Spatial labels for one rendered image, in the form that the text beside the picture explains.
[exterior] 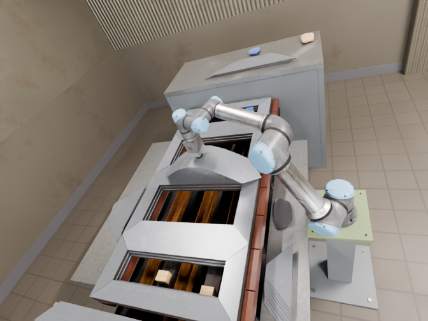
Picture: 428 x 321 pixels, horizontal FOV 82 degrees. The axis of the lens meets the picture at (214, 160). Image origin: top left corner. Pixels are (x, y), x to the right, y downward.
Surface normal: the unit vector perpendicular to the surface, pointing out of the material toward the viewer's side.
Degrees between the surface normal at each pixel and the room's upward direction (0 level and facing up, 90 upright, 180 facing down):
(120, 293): 0
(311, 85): 90
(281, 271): 0
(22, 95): 90
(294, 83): 90
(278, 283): 0
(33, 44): 90
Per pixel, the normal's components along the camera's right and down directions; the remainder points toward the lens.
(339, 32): -0.27, 0.72
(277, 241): -0.32, -0.70
